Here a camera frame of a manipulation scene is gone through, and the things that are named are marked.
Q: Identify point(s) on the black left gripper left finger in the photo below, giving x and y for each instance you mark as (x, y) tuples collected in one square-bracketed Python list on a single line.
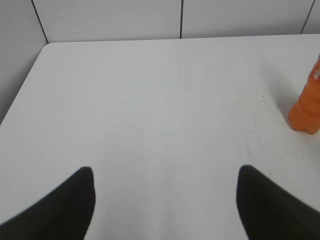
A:
[(63, 214)]

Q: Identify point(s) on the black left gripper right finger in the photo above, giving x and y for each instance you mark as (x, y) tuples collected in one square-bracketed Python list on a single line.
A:
[(268, 212)]

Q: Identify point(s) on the orange soda plastic bottle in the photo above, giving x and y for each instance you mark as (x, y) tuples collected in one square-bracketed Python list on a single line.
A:
[(304, 116)]

